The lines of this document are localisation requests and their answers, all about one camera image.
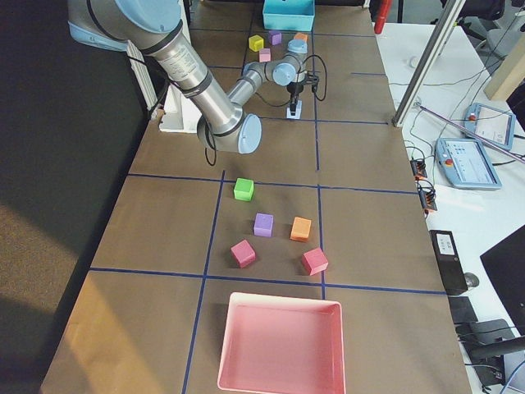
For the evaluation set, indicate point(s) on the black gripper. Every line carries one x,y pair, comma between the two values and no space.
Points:
294,89

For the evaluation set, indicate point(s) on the light blue foam block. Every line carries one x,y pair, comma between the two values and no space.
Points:
294,110

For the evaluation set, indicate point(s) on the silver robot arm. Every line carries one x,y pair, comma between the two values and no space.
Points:
156,30

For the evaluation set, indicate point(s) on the pink foam block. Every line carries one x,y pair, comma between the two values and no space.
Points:
265,55

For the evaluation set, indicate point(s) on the purple foam block left side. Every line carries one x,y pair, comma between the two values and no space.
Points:
274,37

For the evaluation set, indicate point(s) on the purple foam block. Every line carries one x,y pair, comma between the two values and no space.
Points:
263,225
274,37

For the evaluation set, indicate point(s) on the orange foam block left side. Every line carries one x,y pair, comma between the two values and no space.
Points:
301,36

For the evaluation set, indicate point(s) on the orange foam block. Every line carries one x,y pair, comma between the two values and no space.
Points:
301,36
300,230

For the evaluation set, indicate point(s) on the yellow foam block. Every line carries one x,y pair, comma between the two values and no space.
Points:
256,43

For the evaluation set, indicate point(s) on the teal plastic bin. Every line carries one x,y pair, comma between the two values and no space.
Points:
293,15

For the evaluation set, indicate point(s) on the green foam block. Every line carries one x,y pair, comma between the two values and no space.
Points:
244,189

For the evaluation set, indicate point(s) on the purple foam block right side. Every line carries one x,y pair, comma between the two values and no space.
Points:
263,225

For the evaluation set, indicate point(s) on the orange foam block right side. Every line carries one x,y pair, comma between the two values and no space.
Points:
300,230

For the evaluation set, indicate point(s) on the red fire extinguisher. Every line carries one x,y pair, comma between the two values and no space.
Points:
382,15

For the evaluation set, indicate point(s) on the dark red foam block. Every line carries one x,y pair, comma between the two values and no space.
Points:
243,253

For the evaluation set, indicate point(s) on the black power strip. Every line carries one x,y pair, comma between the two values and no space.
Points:
426,190

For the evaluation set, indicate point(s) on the near teach pendant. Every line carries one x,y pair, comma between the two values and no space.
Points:
466,165

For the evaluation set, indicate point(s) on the teach pendant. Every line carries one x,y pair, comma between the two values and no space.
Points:
466,165
491,123

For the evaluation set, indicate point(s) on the black box with label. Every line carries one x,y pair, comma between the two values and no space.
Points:
447,258

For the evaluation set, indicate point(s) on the far teach pendant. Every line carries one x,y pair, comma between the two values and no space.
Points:
491,123

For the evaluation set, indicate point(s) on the pink plastic tray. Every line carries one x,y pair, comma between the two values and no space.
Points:
277,344

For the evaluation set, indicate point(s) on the black laptop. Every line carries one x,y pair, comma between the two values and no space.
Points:
504,265

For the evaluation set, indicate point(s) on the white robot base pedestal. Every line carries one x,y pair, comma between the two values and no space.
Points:
180,115

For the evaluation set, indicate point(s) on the aluminium frame post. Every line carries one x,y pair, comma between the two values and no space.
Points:
435,44

